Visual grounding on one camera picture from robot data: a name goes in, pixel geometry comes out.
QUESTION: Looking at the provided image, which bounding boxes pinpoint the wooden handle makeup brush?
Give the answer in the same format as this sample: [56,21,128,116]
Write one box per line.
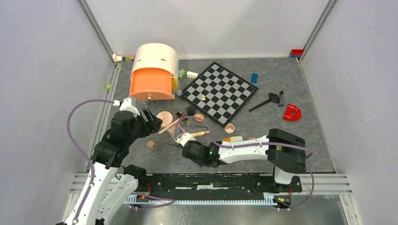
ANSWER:
[191,130,210,137]

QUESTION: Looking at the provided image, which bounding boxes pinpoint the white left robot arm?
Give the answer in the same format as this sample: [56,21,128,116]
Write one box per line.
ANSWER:
[63,108,162,225]

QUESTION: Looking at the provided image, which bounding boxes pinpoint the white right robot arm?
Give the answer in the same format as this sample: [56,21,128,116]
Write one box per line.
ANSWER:
[176,128,309,191]

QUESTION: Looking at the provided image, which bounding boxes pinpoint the beige makeup sponge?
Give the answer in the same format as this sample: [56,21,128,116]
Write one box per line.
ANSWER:
[193,113,205,122]

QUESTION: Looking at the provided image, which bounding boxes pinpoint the small wooden cube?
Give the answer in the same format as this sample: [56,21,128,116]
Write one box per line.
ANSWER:
[146,140,156,149]

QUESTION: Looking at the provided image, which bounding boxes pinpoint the round pink compact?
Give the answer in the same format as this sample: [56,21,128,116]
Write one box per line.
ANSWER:
[156,111,173,128]

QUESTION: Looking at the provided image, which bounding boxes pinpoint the colourful eyeshadow palette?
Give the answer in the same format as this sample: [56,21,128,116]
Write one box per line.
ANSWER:
[167,124,186,140]

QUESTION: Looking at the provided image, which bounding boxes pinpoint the pink lip pencil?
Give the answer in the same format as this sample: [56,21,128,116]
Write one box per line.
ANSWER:
[158,119,179,134]

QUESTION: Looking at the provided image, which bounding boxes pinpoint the white orange sachet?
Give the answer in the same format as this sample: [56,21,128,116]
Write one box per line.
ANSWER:
[222,136,243,143]

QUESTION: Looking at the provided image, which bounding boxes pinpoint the small round pink jar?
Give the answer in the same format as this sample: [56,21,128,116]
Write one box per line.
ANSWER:
[224,123,235,134]

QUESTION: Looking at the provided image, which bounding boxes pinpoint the black round cap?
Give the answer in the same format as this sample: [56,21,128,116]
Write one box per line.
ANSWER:
[186,106,196,116]

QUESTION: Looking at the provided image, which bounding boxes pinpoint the white round drawer organizer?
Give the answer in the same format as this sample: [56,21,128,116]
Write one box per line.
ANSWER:
[131,43,179,95]

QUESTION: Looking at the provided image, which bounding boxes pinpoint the green toy block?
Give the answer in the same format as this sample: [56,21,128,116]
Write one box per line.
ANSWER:
[177,68,187,80]

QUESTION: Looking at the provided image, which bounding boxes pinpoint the black grey chessboard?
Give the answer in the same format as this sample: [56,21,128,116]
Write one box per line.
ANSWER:
[181,61,258,127]

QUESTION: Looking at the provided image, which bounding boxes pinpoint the white lego brick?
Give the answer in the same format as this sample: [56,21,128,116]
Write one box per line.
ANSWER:
[186,71,199,79]

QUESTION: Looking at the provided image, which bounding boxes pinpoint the black fan brush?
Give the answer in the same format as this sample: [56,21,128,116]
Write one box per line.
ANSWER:
[249,92,280,112]

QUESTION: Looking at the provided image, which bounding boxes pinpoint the black tube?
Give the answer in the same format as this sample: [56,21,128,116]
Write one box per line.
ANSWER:
[278,90,284,107]

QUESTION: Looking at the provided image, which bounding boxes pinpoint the blue lego brick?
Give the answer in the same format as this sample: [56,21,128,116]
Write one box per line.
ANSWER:
[251,73,258,83]

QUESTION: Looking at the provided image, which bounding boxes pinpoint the red letter D toy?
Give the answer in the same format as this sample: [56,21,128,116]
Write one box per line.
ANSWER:
[283,104,302,121]

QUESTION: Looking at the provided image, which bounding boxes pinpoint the red blue bricks corner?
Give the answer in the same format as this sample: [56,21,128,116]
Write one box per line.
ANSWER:
[289,49,304,59]

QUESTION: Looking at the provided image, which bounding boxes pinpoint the black mounting rail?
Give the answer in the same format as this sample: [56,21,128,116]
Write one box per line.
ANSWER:
[136,172,302,201]

